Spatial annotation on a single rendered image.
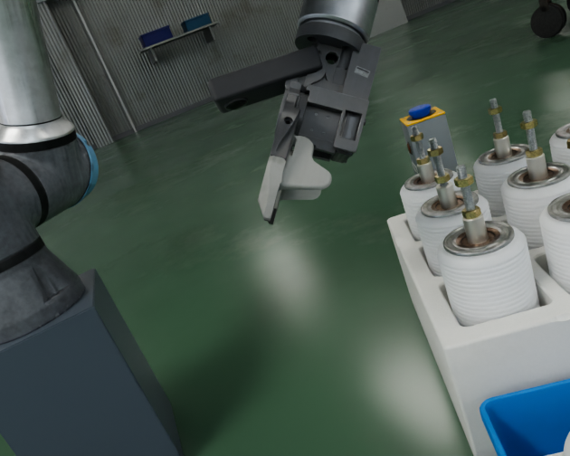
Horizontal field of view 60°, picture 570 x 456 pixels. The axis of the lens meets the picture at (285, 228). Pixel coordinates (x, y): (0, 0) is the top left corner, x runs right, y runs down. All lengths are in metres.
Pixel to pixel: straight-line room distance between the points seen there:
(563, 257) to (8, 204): 0.68
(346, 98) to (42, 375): 0.53
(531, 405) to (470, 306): 0.11
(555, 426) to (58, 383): 0.60
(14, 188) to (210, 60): 8.87
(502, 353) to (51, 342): 0.55
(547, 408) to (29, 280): 0.64
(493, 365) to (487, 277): 0.10
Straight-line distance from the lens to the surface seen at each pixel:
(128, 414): 0.78
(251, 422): 0.85
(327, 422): 0.79
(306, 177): 0.44
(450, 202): 0.68
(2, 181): 0.75
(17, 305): 0.73
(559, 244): 0.60
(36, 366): 0.74
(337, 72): 0.52
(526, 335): 0.57
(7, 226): 0.73
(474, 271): 0.56
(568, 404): 0.61
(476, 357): 0.57
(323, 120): 0.49
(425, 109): 0.94
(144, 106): 9.33
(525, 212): 0.70
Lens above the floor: 0.52
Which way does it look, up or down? 20 degrees down
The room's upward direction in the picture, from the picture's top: 21 degrees counter-clockwise
